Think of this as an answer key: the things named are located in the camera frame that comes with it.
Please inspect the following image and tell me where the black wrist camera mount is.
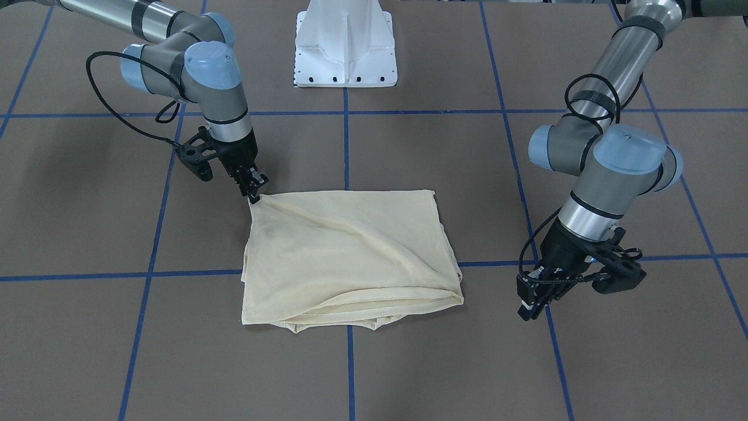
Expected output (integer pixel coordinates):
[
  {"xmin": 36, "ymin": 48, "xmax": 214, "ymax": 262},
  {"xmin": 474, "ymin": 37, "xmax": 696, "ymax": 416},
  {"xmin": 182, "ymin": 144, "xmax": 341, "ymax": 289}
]
[
  {"xmin": 175, "ymin": 126, "xmax": 225, "ymax": 182},
  {"xmin": 590, "ymin": 226, "xmax": 646, "ymax": 294}
]

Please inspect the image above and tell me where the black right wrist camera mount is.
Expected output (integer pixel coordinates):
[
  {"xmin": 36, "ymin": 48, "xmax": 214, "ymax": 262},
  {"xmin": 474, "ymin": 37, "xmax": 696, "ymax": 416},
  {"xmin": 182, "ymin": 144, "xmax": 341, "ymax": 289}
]
[{"xmin": 175, "ymin": 126, "xmax": 225, "ymax": 182}]

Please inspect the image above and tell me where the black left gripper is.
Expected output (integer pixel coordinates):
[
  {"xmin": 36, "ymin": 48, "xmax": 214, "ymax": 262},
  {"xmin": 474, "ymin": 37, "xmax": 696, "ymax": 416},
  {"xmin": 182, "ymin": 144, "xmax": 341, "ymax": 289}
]
[{"xmin": 516, "ymin": 219, "xmax": 602, "ymax": 322}]

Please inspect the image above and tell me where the beige long-sleeve printed shirt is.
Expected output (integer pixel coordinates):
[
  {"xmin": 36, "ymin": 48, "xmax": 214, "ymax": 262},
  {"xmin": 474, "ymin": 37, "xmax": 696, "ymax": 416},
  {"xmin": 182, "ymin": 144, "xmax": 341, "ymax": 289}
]
[{"xmin": 241, "ymin": 189, "xmax": 465, "ymax": 333}]

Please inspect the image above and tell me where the silver grey blue left arm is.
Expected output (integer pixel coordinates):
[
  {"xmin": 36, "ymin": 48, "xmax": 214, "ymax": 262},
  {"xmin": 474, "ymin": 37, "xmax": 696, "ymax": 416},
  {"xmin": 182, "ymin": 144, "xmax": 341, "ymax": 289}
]
[{"xmin": 517, "ymin": 1, "xmax": 747, "ymax": 322}]

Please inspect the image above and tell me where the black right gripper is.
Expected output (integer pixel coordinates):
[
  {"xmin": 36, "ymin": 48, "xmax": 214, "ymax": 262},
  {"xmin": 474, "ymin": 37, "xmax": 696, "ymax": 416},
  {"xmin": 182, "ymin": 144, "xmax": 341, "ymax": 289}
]
[{"xmin": 213, "ymin": 129, "xmax": 269, "ymax": 203}]

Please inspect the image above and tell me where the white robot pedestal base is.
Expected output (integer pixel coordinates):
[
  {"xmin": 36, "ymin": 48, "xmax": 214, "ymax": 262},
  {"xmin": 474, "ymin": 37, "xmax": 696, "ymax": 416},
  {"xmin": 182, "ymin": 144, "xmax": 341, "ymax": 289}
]
[{"xmin": 293, "ymin": 1, "xmax": 398, "ymax": 88}]

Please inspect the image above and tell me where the silver grey blue right arm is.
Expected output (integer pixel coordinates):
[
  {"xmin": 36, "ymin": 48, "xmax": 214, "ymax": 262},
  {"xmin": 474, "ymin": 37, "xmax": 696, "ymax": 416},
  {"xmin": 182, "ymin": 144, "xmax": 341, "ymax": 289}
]
[{"xmin": 48, "ymin": 1, "xmax": 269, "ymax": 203}]

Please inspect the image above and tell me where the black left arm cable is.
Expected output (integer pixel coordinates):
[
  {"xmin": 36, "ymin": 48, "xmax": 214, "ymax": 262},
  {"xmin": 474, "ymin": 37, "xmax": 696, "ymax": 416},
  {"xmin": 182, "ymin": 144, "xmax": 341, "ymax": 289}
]
[{"xmin": 519, "ymin": 73, "xmax": 643, "ymax": 287}]

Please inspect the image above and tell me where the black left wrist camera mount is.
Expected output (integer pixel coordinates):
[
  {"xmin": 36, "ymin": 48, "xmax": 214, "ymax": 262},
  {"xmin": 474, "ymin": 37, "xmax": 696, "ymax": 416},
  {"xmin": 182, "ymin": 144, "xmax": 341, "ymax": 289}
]
[{"xmin": 590, "ymin": 226, "xmax": 646, "ymax": 294}]

